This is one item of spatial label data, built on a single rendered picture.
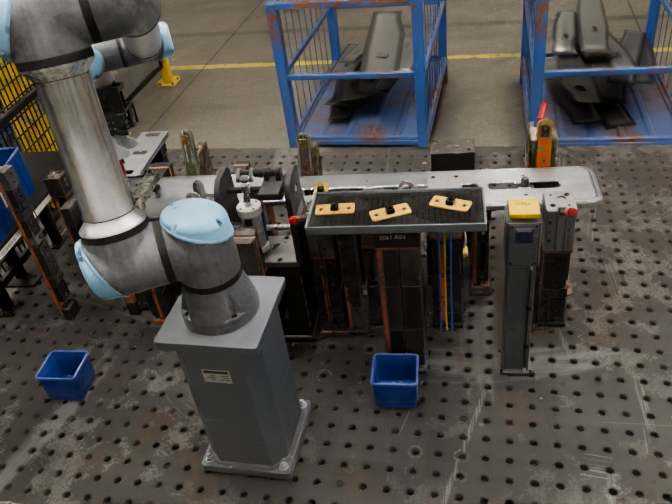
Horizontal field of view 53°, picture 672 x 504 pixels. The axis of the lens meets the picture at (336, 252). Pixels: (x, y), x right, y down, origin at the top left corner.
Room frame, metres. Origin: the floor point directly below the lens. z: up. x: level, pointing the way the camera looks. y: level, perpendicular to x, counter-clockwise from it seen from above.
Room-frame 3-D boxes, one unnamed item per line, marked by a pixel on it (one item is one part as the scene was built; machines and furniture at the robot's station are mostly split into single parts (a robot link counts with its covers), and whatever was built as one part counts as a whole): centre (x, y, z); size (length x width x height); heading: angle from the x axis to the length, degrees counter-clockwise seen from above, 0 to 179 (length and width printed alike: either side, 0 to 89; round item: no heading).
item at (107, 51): (1.42, 0.44, 1.49); 0.11 x 0.11 x 0.08; 12
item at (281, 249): (1.38, 0.16, 0.94); 0.18 x 0.13 x 0.49; 78
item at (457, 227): (1.18, -0.14, 1.16); 0.37 x 0.14 x 0.02; 78
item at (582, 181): (1.56, 0.00, 1.00); 1.38 x 0.22 x 0.02; 78
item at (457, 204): (1.17, -0.25, 1.17); 0.08 x 0.04 x 0.01; 57
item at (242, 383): (1.01, 0.24, 0.90); 0.21 x 0.21 x 0.40; 73
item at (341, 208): (1.21, -0.01, 1.17); 0.08 x 0.04 x 0.01; 81
